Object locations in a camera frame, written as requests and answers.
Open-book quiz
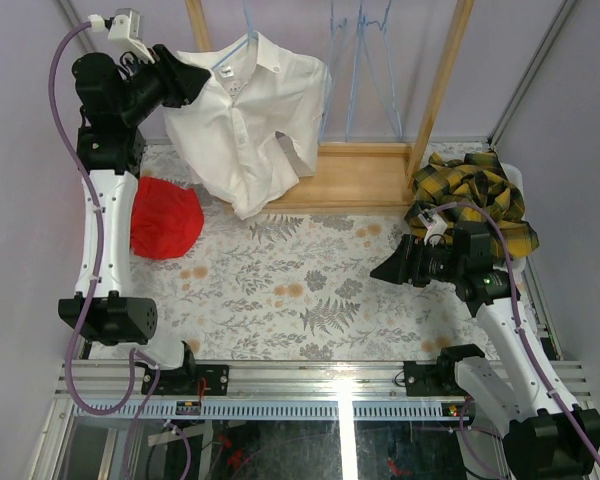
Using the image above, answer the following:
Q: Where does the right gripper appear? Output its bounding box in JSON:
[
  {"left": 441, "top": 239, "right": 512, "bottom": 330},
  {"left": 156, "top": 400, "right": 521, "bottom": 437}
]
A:
[{"left": 369, "top": 234, "right": 464, "bottom": 288}]

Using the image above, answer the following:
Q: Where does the white shirt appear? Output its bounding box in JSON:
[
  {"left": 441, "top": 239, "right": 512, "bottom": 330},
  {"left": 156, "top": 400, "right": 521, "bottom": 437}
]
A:
[{"left": 164, "top": 32, "right": 326, "bottom": 219}]

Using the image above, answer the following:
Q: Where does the yellow plaid shirt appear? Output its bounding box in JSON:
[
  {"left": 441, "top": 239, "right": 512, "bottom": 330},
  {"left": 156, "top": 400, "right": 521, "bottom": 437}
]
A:
[{"left": 405, "top": 151, "right": 540, "bottom": 259}]

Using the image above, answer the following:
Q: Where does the white plastic basket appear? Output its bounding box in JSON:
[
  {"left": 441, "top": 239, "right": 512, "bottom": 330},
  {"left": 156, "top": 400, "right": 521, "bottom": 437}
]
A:
[{"left": 502, "top": 163, "right": 527, "bottom": 275}]

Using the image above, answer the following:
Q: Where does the blue wire hanger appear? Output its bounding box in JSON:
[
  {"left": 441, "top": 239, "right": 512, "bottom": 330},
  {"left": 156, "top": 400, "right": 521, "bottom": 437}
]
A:
[{"left": 361, "top": 0, "right": 404, "bottom": 140}]

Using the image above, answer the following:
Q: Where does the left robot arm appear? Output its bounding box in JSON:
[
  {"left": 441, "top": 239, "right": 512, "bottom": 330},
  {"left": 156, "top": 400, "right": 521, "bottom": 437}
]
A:
[{"left": 58, "top": 44, "right": 210, "bottom": 395}]

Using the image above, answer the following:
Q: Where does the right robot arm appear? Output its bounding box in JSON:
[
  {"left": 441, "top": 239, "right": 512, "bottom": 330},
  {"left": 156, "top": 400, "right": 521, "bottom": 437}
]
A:
[{"left": 370, "top": 222, "right": 600, "bottom": 479}]

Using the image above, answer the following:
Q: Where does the wooden clothes rack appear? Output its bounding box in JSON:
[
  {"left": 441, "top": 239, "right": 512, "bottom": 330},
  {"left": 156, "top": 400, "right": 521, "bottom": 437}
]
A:
[{"left": 184, "top": 0, "right": 476, "bottom": 215}]

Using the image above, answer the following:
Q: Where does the red cloth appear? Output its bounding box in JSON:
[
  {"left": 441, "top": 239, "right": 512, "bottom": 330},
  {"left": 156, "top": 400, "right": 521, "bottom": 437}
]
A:
[{"left": 130, "top": 177, "right": 204, "bottom": 260}]

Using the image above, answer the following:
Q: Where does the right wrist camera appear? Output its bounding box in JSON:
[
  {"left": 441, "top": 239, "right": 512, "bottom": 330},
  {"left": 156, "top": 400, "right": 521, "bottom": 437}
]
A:
[{"left": 418, "top": 210, "right": 447, "bottom": 246}]

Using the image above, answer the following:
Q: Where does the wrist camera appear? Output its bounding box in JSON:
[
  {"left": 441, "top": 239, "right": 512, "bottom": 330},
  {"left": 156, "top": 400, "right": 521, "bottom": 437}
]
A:
[
  {"left": 87, "top": 8, "right": 155, "bottom": 64},
  {"left": 418, "top": 210, "right": 447, "bottom": 246}
]

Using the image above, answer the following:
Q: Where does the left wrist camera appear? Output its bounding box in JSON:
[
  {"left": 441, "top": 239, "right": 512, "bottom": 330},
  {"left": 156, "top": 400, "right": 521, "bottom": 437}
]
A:
[{"left": 87, "top": 8, "right": 155, "bottom": 64}]

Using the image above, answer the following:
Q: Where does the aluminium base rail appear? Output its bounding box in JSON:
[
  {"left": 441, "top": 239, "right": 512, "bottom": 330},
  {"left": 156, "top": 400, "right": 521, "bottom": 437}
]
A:
[{"left": 54, "top": 359, "right": 594, "bottom": 421}]

